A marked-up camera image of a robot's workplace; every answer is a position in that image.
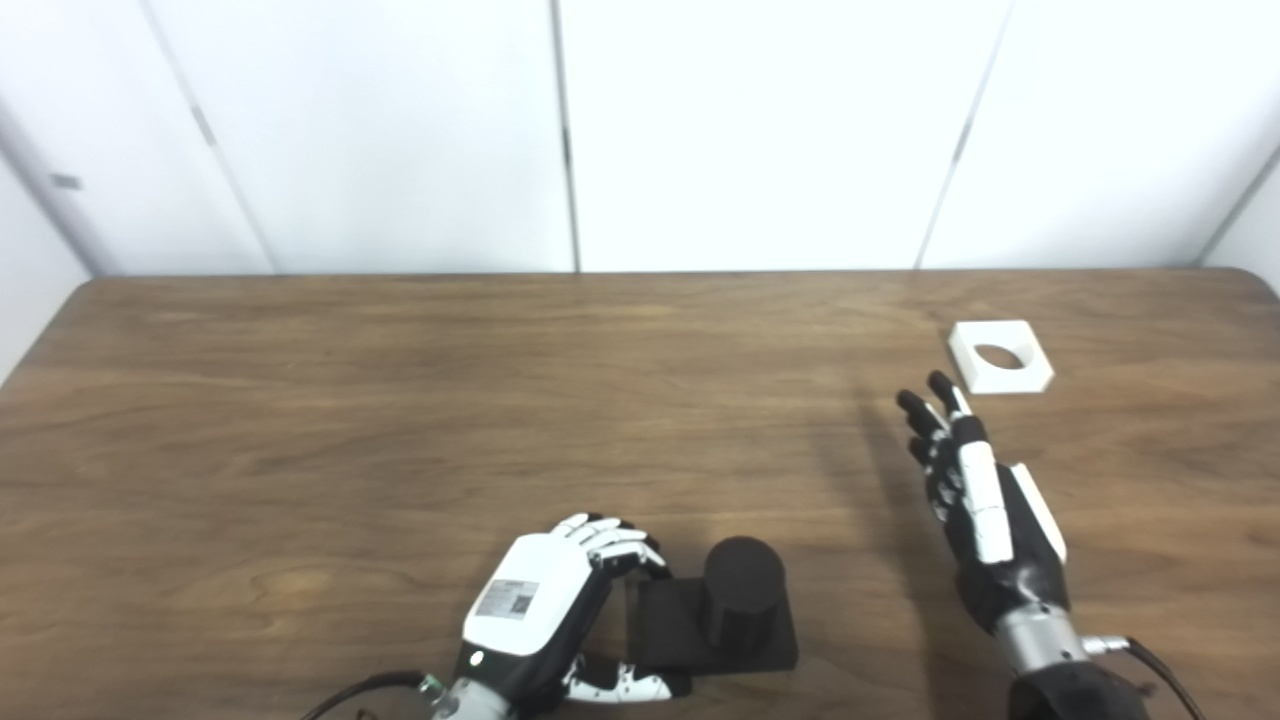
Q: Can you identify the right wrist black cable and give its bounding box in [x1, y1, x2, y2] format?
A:
[1085, 634, 1207, 720]

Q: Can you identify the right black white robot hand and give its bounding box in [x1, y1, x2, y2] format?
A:
[896, 371, 1071, 637]

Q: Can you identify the black peg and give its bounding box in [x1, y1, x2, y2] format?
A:
[627, 536, 799, 675]

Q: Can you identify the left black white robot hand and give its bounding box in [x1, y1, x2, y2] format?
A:
[455, 513, 693, 717]

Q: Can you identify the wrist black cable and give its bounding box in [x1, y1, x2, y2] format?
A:
[1085, 634, 1207, 720]
[300, 670, 447, 720]

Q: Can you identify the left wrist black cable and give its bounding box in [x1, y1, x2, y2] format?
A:
[300, 670, 447, 720]

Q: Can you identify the white square piece with hole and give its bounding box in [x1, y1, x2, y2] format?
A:
[947, 320, 1055, 395]

